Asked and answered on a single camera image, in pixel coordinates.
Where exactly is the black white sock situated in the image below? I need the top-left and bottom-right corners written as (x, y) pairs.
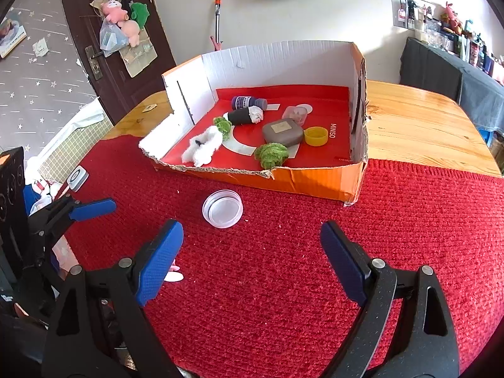
top-left (224, 106), bottom-right (264, 125)

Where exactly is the orange white cardboard box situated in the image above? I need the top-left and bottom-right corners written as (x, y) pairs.
top-left (139, 40), bottom-right (368, 205)

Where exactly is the small tag on table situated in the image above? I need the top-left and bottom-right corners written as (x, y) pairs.
top-left (143, 103), bottom-right (157, 113)

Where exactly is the grey square compact case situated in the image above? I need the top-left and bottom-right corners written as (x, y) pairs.
top-left (262, 119), bottom-right (303, 148)

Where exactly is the orange tipped broom stick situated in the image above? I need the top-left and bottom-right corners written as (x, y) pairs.
top-left (210, 0), bottom-right (222, 51)

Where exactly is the brass door handle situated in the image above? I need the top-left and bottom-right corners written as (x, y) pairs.
top-left (84, 45), bottom-right (103, 80)

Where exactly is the white round jar lid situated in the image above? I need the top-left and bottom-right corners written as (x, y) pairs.
top-left (202, 189), bottom-right (243, 229)

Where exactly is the green plush toy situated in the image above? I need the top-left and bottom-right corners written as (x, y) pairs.
top-left (130, 3), bottom-right (150, 29)

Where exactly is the purple paint bottle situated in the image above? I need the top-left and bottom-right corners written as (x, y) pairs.
top-left (232, 96), bottom-right (267, 111)

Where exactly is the clear small plastic case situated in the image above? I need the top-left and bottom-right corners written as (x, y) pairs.
top-left (282, 104), bottom-right (313, 126)

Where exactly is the white square charger device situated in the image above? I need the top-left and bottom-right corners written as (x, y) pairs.
top-left (67, 166), bottom-right (89, 192)

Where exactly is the green knitted scrunchie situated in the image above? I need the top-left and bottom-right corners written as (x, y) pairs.
top-left (213, 116), bottom-right (232, 142)
top-left (254, 142), bottom-right (289, 170)

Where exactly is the red knitted cloth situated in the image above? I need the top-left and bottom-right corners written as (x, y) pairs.
top-left (66, 136), bottom-right (503, 377)

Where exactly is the pink plush toy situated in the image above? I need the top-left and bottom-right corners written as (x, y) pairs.
top-left (101, 0), bottom-right (140, 48)

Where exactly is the clear plastic bag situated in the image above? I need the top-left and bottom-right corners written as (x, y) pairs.
top-left (99, 20), bottom-right (129, 57)

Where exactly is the dark brown door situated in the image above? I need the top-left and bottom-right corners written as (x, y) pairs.
top-left (61, 0), bottom-right (175, 123)

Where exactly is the yellow bottle cap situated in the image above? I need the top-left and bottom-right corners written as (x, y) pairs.
top-left (304, 126), bottom-right (329, 147)

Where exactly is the beige hanging pouch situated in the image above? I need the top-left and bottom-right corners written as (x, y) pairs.
top-left (120, 29), bottom-right (157, 78)

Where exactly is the white fluffy star scrunchie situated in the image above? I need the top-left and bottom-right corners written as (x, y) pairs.
top-left (181, 125), bottom-right (223, 167)

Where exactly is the pink mushroom hair clip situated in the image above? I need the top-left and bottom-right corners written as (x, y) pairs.
top-left (164, 260), bottom-right (184, 283)

